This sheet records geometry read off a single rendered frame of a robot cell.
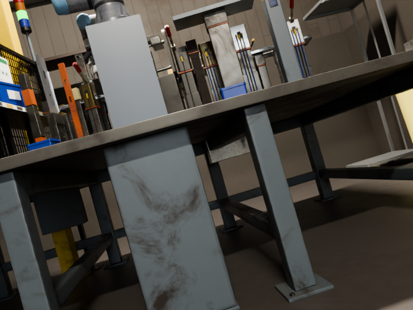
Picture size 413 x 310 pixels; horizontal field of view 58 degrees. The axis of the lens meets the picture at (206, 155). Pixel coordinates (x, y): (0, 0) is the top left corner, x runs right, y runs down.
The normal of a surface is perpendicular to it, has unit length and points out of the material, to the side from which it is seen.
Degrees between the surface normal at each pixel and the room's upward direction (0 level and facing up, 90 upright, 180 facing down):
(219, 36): 90
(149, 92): 90
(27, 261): 90
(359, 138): 90
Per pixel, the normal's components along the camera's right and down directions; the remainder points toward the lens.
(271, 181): 0.11, -0.05
